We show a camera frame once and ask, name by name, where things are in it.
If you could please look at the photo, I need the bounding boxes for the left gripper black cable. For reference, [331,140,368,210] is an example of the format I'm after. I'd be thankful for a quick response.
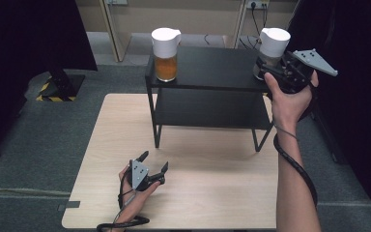
[96,172,151,232]

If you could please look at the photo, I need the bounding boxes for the white-lidded clear jar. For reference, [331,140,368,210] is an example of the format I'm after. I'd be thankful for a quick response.
[253,27,292,81]

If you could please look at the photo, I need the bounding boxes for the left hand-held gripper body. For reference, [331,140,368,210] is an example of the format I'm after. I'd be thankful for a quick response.
[128,159,166,192]

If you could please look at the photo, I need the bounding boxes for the person's right hand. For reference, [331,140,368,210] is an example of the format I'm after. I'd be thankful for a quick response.
[264,70,320,133]

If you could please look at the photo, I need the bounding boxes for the dark tape strip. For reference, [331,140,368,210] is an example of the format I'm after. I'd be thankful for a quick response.
[56,200,82,213]

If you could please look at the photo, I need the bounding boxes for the person's left hand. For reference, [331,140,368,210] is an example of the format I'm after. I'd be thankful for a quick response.
[117,163,162,224]

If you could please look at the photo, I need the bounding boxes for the black two-tier shelf rack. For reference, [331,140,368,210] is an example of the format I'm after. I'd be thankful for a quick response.
[144,36,304,154]

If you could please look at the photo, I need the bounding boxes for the black stand base, striped tape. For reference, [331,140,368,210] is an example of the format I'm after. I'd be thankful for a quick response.
[35,66,87,103]

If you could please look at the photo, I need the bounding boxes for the beige door frame post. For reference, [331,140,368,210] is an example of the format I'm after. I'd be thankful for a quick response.
[98,0,133,63]

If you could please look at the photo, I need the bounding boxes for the dark curtain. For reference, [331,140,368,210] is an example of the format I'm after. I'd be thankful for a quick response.
[280,0,371,228]
[0,0,99,166]

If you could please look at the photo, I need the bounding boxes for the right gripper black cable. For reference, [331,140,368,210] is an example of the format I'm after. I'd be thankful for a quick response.
[272,124,320,210]

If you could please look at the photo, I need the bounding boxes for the white-lidded jar with amber liquid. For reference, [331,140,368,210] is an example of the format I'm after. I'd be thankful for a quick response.
[150,27,183,83]

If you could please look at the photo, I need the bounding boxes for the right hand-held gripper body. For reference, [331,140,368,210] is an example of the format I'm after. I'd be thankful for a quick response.
[263,48,339,95]

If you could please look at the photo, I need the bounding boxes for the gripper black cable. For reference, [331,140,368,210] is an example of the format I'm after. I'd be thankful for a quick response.
[272,124,320,210]
[96,172,151,232]

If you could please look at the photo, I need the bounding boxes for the black cables at outlet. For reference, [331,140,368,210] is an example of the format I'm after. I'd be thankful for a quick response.
[238,2,271,51]

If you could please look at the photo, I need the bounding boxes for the white wall power outlet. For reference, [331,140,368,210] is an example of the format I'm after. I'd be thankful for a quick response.
[245,0,271,11]

